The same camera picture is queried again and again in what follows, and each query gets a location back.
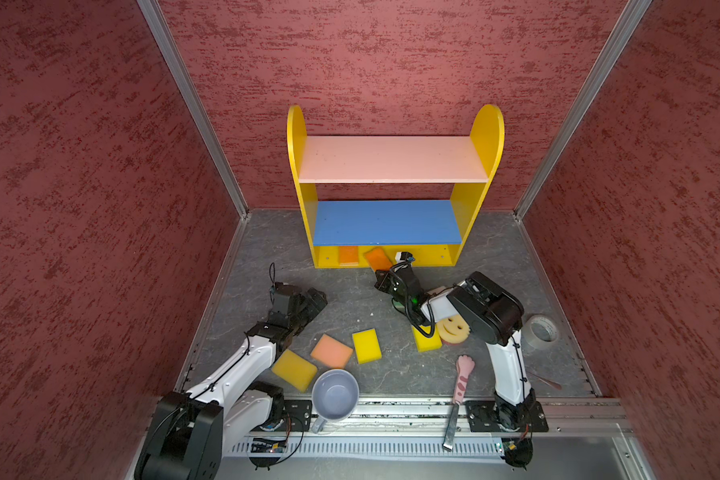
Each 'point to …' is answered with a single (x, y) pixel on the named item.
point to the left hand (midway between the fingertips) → (318, 308)
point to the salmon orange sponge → (332, 352)
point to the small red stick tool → (555, 384)
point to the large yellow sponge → (295, 369)
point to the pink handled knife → (464, 366)
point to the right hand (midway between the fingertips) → (373, 276)
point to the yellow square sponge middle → (367, 346)
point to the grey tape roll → (539, 331)
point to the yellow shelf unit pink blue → (367, 199)
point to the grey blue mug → (335, 393)
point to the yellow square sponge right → (425, 343)
